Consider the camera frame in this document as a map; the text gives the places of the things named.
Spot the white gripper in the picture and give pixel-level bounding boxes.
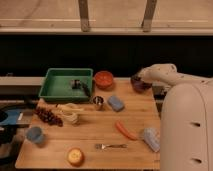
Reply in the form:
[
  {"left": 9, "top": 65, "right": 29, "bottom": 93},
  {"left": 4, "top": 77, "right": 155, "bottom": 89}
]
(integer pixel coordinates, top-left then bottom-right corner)
[{"left": 137, "top": 67, "right": 153, "bottom": 83}]

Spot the black eraser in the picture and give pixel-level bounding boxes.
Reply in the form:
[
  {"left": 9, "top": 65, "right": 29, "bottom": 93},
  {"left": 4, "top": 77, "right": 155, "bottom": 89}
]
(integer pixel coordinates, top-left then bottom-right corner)
[{"left": 134, "top": 76, "right": 142, "bottom": 82}]

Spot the purple bowl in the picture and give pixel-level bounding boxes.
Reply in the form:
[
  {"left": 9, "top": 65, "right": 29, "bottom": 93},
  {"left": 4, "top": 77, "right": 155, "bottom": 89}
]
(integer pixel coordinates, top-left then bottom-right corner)
[{"left": 130, "top": 75, "right": 151, "bottom": 93}]

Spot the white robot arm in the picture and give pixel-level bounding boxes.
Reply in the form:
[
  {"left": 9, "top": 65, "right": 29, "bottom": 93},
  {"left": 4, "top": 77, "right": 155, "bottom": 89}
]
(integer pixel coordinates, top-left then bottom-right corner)
[{"left": 138, "top": 64, "right": 213, "bottom": 171}]

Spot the orange bowl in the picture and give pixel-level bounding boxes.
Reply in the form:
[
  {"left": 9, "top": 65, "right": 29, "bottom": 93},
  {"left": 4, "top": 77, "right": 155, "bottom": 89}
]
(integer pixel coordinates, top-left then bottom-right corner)
[{"left": 94, "top": 71, "right": 113, "bottom": 89}]

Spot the blue sponge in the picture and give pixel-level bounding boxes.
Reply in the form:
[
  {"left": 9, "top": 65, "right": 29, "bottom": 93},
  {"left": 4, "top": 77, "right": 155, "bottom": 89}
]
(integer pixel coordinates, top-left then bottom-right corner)
[{"left": 107, "top": 96, "right": 124, "bottom": 112}]

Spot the small metal cup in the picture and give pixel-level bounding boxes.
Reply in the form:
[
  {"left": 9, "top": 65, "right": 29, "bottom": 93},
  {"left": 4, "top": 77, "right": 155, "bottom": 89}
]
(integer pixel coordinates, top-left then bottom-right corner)
[{"left": 93, "top": 96, "right": 104, "bottom": 110}]

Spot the orange carrot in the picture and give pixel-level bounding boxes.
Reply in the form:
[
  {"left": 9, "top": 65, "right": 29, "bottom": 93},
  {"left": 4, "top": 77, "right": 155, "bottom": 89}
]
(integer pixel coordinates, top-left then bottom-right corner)
[{"left": 115, "top": 121, "right": 137, "bottom": 141}]

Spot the black brush in tray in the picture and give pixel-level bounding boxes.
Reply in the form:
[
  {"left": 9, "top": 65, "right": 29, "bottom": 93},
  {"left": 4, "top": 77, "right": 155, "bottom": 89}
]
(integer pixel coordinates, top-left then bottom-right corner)
[{"left": 71, "top": 79, "right": 91, "bottom": 97}]

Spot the yellow banana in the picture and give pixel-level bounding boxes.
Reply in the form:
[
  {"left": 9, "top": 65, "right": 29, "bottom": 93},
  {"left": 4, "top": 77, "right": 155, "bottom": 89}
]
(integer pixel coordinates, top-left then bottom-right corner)
[{"left": 56, "top": 103, "right": 83, "bottom": 113}]

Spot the silver fork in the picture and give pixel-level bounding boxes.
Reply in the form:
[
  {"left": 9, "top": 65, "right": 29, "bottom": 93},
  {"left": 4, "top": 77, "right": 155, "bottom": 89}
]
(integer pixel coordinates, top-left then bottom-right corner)
[{"left": 94, "top": 144, "right": 127, "bottom": 149}]

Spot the green plastic tray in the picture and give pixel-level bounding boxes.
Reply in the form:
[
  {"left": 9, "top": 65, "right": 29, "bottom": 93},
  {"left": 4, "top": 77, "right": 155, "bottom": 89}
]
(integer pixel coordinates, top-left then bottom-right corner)
[{"left": 39, "top": 68, "right": 93, "bottom": 102}]

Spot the yellow apple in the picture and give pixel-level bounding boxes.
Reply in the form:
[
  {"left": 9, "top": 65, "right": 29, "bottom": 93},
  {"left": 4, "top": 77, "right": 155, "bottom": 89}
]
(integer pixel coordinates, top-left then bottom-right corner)
[{"left": 67, "top": 148, "right": 84, "bottom": 166}]

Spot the bunch of dark grapes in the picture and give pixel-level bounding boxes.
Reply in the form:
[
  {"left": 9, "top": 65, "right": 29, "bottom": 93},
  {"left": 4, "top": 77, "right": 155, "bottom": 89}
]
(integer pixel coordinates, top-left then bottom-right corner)
[{"left": 35, "top": 107, "right": 63, "bottom": 127}]

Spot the blue black machine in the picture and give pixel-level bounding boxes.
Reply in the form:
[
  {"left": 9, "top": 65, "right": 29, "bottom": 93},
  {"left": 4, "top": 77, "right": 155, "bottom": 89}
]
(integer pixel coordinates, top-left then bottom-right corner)
[{"left": 0, "top": 104, "right": 35, "bottom": 159}]

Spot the right window post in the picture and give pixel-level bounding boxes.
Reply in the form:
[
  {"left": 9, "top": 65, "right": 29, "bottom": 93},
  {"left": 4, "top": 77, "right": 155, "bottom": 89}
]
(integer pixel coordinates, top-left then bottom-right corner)
[{"left": 141, "top": 0, "right": 157, "bottom": 32}]

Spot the window post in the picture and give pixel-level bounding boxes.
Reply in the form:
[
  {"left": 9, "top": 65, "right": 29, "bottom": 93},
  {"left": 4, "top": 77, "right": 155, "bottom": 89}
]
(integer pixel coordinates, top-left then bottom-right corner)
[
  {"left": 141, "top": 0, "right": 157, "bottom": 32},
  {"left": 78, "top": 0, "right": 90, "bottom": 32}
]

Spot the left window post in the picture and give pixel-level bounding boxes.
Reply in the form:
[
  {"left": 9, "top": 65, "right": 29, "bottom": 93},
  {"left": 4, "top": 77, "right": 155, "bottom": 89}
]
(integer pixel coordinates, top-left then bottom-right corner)
[{"left": 78, "top": 0, "right": 90, "bottom": 32}]

